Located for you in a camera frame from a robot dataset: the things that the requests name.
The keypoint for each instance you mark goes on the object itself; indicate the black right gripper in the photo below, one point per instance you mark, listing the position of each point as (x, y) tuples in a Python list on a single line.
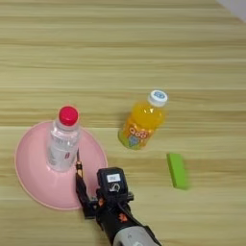
[(112, 214)]

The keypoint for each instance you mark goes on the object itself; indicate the clear water bottle red cap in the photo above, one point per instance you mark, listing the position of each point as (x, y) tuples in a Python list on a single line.
[(62, 144)]

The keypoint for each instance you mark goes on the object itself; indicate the orange juice bottle white cap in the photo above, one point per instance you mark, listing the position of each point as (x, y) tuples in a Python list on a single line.
[(144, 121)]

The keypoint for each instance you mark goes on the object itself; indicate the small black box white label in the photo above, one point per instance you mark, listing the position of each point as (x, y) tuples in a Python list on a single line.
[(104, 187)]

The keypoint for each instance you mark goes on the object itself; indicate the pink plastic plate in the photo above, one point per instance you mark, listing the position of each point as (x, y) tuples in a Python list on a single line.
[(35, 179)]

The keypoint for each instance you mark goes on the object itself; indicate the green rectangular block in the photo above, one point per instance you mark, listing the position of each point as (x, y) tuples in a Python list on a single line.
[(177, 171)]

